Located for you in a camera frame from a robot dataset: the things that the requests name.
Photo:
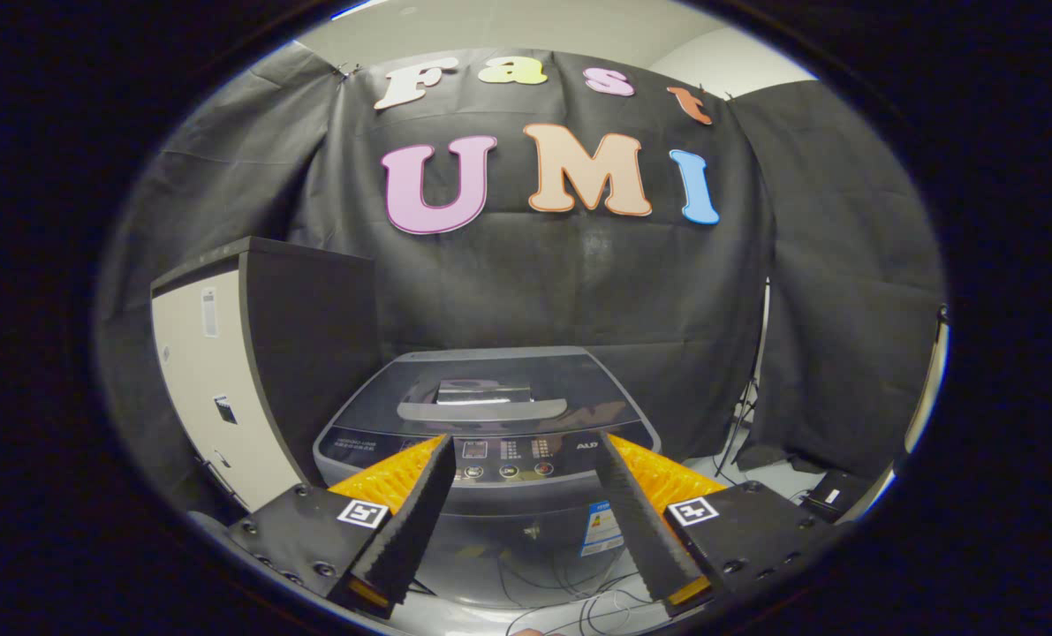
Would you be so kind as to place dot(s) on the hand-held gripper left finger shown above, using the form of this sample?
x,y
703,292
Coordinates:
x,y
420,512

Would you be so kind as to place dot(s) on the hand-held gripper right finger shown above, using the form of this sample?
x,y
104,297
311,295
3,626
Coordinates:
x,y
631,512

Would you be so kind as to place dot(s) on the grey washing machine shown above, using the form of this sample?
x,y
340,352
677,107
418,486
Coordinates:
x,y
517,530

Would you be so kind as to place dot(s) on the dark washing machine lid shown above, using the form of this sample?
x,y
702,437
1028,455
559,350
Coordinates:
x,y
490,380

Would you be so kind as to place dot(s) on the black and beige cabinet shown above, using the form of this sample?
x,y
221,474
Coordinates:
x,y
305,353

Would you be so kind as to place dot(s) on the small black box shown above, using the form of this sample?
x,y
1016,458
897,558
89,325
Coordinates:
x,y
835,495

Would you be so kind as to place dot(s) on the black backdrop cloth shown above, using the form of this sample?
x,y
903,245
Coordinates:
x,y
534,283

